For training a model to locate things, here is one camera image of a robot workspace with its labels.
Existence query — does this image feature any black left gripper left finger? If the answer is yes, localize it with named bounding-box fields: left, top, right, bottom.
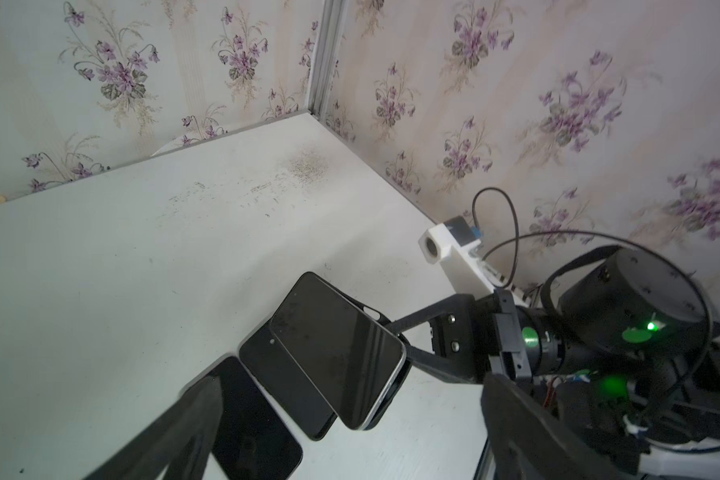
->
left=88, top=377, right=223, bottom=479

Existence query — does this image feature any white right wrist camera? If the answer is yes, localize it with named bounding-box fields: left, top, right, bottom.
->
left=419, top=216, right=501, bottom=299

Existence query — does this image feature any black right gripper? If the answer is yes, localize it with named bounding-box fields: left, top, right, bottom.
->
left=385, top=289, right=532, bottom=385

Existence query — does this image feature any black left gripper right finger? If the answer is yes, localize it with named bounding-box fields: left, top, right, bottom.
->
left=481, top=373, right=623, bottom=479

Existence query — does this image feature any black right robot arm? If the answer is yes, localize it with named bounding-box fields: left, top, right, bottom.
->
left=389, top=245, right=720, bottom=474

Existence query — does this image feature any black phone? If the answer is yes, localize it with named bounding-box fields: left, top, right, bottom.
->
left=204, top=356, right=303, bottom=480
left=270, top=272, right=406, bottom=430

